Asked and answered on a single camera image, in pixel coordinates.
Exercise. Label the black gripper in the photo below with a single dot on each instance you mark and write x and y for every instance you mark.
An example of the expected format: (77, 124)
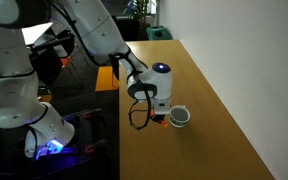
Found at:
(159, 116)

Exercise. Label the white cup with green band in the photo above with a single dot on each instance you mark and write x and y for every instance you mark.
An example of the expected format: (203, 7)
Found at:
(180, 120)

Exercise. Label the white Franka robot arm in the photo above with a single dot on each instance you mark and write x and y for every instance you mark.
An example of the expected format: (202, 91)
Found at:
(14, 96)

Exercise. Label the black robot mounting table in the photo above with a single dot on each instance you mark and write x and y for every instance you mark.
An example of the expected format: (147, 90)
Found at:
(84, 133)

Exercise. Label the green plastic bin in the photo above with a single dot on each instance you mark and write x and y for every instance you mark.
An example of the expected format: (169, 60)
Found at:
(158, 32)

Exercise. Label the black office chair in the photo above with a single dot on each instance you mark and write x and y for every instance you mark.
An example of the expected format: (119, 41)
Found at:
(129, 30)
(50, 63)

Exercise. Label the green potted plant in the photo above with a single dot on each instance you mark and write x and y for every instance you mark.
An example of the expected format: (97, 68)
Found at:
(140, 10)

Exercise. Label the white office table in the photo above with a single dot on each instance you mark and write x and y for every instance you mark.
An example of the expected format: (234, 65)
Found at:
(35, 33)

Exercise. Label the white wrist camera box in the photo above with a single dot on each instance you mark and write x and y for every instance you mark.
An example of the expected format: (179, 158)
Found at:
(161, 106)

